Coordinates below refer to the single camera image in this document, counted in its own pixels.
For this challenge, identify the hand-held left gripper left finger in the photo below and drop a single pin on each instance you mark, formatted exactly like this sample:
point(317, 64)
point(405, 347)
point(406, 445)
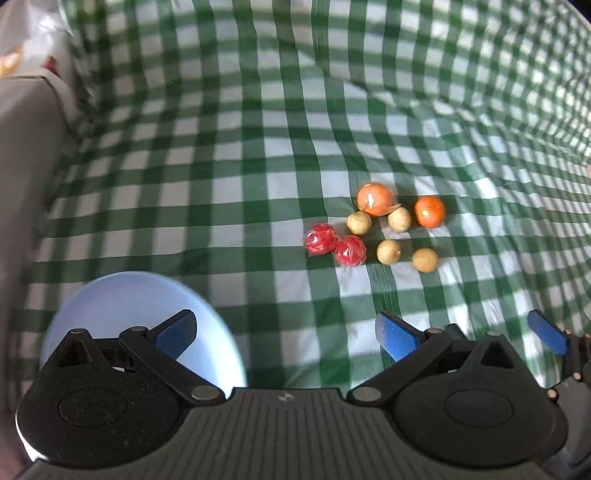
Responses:
point(178, 334)

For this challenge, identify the grey fabric cushion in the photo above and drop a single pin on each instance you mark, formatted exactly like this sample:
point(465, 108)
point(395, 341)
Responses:
point(27, 161)

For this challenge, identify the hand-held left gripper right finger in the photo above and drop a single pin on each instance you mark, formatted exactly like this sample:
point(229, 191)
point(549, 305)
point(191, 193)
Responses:
point(397, 339)

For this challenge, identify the light blue plate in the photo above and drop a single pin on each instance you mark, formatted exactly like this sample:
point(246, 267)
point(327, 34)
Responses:
point(134, 300)

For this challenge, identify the white printed cloth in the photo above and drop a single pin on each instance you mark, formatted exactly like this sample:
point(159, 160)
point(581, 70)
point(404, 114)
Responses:
point(27, 32)

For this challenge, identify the beige longan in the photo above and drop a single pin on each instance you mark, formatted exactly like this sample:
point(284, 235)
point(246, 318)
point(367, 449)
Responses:
point(388, 251)
point(425, 260)
point(358, 223)
point(399, 219)

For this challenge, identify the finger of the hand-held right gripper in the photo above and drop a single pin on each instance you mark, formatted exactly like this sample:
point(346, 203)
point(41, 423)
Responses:
point(547, 334)

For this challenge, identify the plastic large orange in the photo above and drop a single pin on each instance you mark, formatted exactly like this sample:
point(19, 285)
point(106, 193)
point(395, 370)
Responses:
point(376, 199)

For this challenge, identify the small orange mandarin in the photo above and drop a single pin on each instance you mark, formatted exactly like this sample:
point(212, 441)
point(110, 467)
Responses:
point(429, 211)

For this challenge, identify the red fruit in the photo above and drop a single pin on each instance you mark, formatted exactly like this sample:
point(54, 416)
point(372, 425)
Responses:
point(350, 250)
point(318, 239)

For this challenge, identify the green white checked cloth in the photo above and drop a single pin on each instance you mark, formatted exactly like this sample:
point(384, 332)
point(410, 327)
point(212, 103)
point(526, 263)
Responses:
point(231, 138)

